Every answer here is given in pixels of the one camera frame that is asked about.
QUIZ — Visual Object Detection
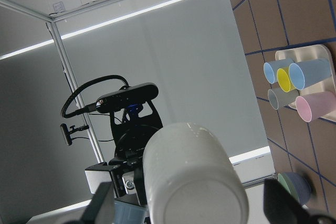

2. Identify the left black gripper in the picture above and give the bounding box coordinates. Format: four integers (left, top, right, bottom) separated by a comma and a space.
85, 141, 148, 206

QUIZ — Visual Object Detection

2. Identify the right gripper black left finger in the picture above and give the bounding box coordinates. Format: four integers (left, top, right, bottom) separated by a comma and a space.
66, 182, 115, 224

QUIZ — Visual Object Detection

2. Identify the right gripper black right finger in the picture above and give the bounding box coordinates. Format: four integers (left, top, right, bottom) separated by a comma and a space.
263, 179, 335, 224

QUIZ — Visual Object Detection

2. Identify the white ceramic mug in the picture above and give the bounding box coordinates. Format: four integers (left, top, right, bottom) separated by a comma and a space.
143, 123, 249, 223

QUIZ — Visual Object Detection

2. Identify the pink plastic cup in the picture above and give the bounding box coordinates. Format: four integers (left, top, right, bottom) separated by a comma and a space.
295, 91, 335, 122

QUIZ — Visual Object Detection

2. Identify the grey plastic cup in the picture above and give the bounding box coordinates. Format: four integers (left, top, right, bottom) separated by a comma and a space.
267, 88, 299, 110

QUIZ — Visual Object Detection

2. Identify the yellow plastic cup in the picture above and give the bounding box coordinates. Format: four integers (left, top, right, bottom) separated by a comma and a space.
277, 67, 295, 92

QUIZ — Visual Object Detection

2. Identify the right light blue cup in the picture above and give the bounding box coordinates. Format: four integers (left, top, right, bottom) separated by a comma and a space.
289, 59, 331, 90

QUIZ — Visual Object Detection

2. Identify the light blue cup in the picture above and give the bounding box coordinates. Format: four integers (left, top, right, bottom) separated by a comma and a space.
289, 59, 331, 90
263, 58, 294, 84

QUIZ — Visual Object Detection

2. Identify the left light blue cup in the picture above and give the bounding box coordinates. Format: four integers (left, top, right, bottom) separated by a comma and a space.
263, 58, 294, 84

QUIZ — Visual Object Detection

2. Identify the green bowl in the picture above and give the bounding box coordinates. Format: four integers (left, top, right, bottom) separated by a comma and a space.
278, 173, 299, 200

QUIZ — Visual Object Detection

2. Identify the blue bowl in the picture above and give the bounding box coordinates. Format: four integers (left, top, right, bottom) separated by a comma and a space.
284, 172, 312, 206

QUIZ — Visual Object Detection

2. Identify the small black light bar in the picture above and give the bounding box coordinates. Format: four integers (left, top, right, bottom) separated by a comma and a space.
60, 123, 89, 146

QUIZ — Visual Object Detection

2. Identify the black webcam on mount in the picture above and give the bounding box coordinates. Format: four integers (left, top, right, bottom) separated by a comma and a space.
96, 82, 163, 156

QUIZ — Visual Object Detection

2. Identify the black braided cable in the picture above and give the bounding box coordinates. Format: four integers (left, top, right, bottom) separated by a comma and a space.
61, 74, 130, 119

